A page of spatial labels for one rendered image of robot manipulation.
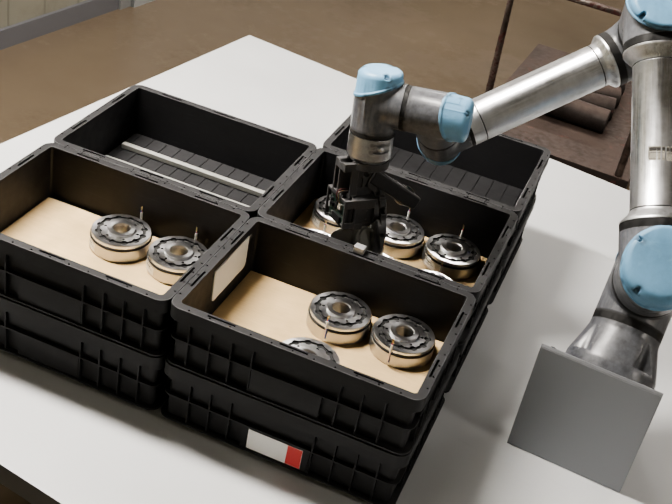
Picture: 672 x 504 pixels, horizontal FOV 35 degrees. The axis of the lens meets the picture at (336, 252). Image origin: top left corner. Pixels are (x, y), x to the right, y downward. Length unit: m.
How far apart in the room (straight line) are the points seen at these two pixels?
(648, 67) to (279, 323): 0.70
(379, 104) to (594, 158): 2.14
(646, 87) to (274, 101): 1.22
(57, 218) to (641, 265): 0.98
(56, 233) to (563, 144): 2.30
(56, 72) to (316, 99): 1.79
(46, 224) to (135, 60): 2.64
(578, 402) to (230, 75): 1.44
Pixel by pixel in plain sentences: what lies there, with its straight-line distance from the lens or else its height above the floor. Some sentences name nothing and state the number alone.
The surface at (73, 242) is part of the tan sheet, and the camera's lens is 1.88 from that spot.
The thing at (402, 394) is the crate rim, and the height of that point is 0.93.
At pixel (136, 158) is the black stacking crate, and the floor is 0.83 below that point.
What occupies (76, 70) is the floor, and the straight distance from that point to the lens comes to 4.39.
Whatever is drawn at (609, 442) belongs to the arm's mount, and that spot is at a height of 0.79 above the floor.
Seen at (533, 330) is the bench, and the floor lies 0.70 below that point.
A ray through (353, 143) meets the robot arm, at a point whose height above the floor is 1.08.
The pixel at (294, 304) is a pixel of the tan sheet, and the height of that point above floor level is 0.83.
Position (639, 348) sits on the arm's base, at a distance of 1.76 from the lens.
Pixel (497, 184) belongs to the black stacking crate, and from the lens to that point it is 2.28.
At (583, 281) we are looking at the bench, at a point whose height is 0.70.
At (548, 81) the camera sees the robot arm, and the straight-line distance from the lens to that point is 1.86.
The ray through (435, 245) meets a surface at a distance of 1.96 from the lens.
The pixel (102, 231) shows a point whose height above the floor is 0.86.
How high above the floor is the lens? 1.89
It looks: 33 degrees down
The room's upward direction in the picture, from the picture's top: 12 degrees clockwise
